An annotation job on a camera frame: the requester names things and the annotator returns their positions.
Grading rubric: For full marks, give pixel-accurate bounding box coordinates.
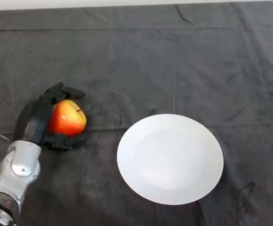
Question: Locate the white round plate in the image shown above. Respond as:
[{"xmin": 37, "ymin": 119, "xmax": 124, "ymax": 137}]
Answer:
[{"xmin": 116, "ymin": 113, "xmax": 224, "ymax": 205}]

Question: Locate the black cloth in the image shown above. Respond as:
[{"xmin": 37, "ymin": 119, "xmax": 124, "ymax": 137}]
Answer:
[{"xmin": 0, "ymin": 2, "xmax": 273, "ymax": 226}]

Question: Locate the red yellow apple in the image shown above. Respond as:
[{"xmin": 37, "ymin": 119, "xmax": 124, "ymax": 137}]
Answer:
[{"xmin": 47, "ymin": 99, "xmax": 87, "ymax": 137}]

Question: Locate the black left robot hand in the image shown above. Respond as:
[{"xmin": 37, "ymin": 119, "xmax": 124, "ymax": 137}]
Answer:
[{"xmin": 13, "ymin": 81, "xmax": 86, "ymax": 151}]

